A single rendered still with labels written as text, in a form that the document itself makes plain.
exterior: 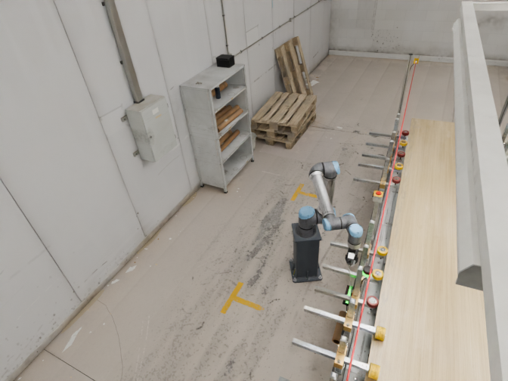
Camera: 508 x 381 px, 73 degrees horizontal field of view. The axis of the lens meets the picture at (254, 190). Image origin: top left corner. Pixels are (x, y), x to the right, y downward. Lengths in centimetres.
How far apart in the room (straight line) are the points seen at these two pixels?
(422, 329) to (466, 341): 25
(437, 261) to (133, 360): 273
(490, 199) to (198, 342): 296
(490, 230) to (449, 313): 184
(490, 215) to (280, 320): 280
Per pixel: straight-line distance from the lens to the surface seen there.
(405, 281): 282
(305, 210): 328
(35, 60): 327
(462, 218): 112
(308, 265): 368
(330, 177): 292
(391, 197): 395
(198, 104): 439
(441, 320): 270
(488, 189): 107
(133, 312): 393
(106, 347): 383
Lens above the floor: 305
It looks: 38 degrees down
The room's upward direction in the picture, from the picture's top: 6 degrees counter-clockwise
